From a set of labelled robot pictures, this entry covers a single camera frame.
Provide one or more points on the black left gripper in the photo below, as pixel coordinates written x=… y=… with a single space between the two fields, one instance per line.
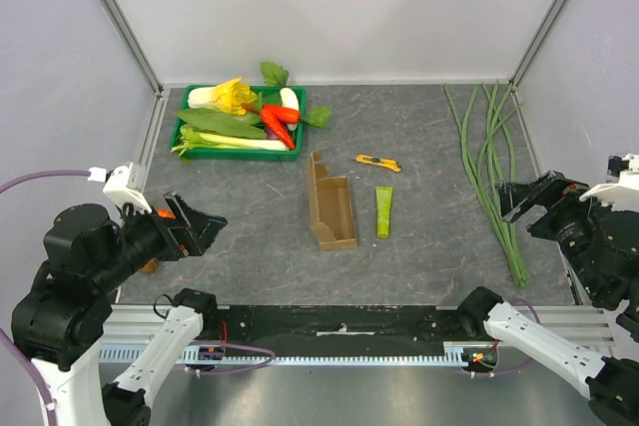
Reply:
x=191 y=226

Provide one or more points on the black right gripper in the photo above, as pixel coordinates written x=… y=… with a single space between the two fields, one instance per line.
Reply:
x=544 y=205

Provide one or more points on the brown cardboard express box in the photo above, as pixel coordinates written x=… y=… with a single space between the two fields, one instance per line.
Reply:
x=331 y=215

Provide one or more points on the yellow utility knife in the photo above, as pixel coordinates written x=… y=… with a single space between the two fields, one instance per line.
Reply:
x=388 y=164

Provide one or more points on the green tube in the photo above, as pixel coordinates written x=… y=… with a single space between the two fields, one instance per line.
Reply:
x=383 y=201

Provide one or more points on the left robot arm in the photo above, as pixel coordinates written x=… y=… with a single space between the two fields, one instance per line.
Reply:
x=58 y=326

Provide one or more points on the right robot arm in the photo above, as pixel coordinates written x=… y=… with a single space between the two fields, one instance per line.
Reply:
x=595 y=234

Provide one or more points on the small orange pumpkin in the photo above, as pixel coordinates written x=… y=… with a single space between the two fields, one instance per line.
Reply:
x=165 y=214

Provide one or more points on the green long beans bundle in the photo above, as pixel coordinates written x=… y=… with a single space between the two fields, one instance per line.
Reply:
x=495 y=161

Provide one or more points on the brown toy mushroom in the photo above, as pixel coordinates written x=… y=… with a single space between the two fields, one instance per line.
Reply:
x=150 y=267

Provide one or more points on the green plastic tray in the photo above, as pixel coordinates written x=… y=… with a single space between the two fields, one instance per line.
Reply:
x=241 y=154

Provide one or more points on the green white celery stalk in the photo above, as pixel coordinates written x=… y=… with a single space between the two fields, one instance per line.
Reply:
x=193 y=138

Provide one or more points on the large green leaf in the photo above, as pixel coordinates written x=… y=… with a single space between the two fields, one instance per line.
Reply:
x=210 y=121

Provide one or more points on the yellow napa cabbage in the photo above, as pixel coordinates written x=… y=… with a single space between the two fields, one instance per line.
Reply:
x=228 y=97

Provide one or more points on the red chili pepper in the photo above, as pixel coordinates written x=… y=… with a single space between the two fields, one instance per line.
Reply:
x=276 y=118

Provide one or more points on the white radish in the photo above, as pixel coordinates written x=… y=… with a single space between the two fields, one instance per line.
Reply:
x=289 y=103

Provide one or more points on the green leaf beside tray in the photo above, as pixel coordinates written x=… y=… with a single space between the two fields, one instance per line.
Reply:
x=317 y=117

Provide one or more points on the green leaf sprig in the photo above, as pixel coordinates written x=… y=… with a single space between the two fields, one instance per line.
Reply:
x=274 y=75

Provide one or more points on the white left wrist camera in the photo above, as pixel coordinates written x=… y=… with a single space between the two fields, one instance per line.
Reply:
x=123 y=185

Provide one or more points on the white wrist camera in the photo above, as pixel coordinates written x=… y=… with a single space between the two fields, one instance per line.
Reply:
x=622 y=184
x=123 y=185

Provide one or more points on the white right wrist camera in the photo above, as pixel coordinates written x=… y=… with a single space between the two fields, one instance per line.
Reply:
x=622 y=184

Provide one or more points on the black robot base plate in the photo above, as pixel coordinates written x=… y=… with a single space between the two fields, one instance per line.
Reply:
x=343 y=329

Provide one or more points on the slotted white cable duct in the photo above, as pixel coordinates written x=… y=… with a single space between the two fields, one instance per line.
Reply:
x=196 y=355

